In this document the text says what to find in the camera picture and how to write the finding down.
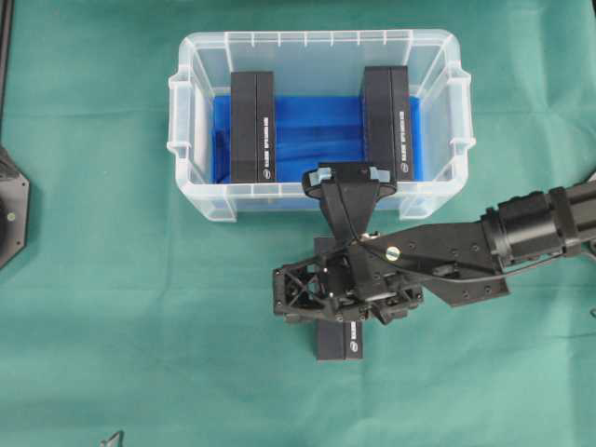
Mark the blue cloth liner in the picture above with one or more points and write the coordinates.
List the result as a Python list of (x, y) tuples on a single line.
[(309, 130)]

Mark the clear plastic storage case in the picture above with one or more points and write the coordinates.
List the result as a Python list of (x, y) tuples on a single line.
[(319, 65)]

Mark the green table cloth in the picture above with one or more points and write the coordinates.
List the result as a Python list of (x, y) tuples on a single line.
[(129, 311)]

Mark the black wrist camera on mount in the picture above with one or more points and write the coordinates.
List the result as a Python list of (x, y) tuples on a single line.
[(347, 193)]

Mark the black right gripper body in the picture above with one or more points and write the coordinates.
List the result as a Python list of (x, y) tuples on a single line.
[(343, 284)]

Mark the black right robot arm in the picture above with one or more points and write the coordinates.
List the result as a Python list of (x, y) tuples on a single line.
[(466, 263)]

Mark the black box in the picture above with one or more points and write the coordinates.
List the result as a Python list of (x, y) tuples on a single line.
[(253, 127), (387, 121), (339, 341)]

